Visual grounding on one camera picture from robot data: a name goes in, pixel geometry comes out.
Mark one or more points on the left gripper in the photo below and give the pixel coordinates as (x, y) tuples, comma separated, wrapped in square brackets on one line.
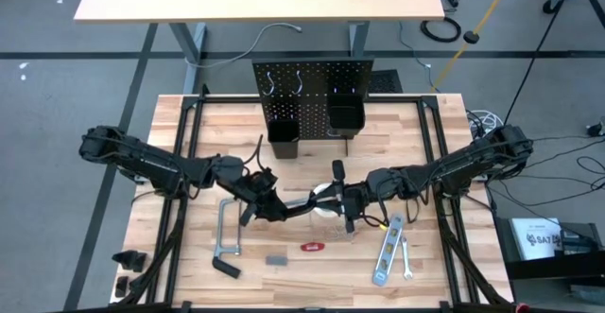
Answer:
[(260, 185)]

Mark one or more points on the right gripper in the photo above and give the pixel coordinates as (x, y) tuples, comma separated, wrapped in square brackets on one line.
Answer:
[(357, 199)]

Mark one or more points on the white tape roll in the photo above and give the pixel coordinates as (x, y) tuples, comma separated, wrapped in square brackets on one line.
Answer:
[(323, 212)]

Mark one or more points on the silver metal peg hook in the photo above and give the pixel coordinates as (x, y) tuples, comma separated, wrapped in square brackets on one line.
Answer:
[(331, 233), (347, 235)]

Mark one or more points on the dark grey rectangular block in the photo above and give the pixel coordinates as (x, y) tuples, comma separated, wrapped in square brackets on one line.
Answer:
[(276, 260)]

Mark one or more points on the grey spirit level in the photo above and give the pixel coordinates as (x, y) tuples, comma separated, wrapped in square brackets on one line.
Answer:
[(388, 249)]

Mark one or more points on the silver combination wrench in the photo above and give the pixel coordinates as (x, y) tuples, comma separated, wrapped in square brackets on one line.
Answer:
[(405, 256)]

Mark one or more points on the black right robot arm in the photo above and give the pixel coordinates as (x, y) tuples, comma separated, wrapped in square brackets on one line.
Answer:
[(463, 161)]

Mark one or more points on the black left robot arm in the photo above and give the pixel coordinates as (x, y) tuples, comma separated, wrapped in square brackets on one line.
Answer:
[(151, 161)]

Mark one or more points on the tall black pegboard bin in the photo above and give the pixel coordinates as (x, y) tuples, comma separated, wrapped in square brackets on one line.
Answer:
[(283, 143)]

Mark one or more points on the wide black pegboard bin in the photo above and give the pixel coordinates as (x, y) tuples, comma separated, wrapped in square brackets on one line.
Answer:
[(346, 114)]

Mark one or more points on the silver curved pegboard hook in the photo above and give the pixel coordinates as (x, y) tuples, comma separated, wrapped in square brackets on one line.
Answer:
[(268, 88), (299, 86)]

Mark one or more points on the black perforated pegboard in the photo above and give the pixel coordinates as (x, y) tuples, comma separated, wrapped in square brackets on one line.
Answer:
[(312, 81)]

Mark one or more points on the black grid mat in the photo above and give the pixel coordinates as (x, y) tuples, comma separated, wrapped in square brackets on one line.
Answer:
[(385, 81)]

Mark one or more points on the white booklet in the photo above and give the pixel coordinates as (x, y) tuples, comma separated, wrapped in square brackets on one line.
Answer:
[(536, 239)]

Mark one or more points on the black round floor weight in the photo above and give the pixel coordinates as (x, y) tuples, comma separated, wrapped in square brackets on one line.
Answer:
[(471, 37)]

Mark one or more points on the red button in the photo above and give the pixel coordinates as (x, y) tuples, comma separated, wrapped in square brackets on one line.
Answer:
[(521, 309)]

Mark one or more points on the black side table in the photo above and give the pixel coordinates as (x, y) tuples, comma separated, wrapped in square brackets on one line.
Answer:
[(543, 270)]

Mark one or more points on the black aluminium table frame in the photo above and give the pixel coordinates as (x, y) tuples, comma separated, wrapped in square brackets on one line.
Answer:
[(227, 99)]

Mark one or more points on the large black plastic bracket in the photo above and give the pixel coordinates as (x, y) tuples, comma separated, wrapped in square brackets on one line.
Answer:
[(130, 261)]

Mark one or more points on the small black plastic bracket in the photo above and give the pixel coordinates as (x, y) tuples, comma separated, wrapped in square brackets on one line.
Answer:
[(121, 287)]

